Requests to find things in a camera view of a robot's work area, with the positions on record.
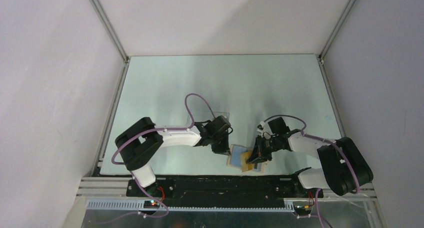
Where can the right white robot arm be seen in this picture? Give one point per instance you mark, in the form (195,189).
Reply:
(343,169)

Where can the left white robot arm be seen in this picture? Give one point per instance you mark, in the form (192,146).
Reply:
(138,143)

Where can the clear plastic card box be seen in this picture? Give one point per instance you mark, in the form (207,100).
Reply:
(204,115)

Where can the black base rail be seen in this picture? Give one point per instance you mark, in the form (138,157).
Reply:
(223,191)

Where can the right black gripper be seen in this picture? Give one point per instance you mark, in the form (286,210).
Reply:
(259,153)

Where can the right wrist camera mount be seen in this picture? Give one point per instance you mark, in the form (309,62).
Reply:
(261,128)

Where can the tan leather card holder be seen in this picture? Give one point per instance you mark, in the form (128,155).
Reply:
(238,159)

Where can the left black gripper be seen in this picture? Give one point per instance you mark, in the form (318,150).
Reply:
(224,149)

